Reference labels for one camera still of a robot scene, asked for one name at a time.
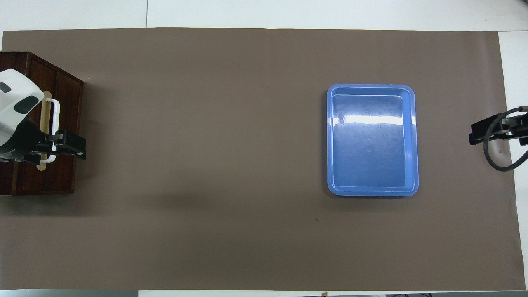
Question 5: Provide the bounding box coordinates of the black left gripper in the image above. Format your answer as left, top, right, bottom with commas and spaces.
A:
0, 118, 87, 165

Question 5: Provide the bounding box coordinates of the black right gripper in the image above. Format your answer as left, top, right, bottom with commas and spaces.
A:
469, 114, 528, 146

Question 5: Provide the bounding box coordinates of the dark wooden drawer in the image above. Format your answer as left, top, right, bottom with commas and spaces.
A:
26, 52, 84, 195

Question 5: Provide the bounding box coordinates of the white drawer handle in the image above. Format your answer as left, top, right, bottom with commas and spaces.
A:
43, 98, 61, 163

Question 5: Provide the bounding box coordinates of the dark wooden cabinet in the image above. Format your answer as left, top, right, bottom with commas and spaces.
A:
0, 52, 84, 196

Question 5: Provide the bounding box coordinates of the blue plastic tray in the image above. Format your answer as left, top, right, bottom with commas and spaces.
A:
327, 84, 419, 197

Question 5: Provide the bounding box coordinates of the brown table mat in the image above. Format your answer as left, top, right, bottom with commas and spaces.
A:
2, 28, 527, 291

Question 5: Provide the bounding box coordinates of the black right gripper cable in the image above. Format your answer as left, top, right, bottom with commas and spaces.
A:
483, 106, 528, 172

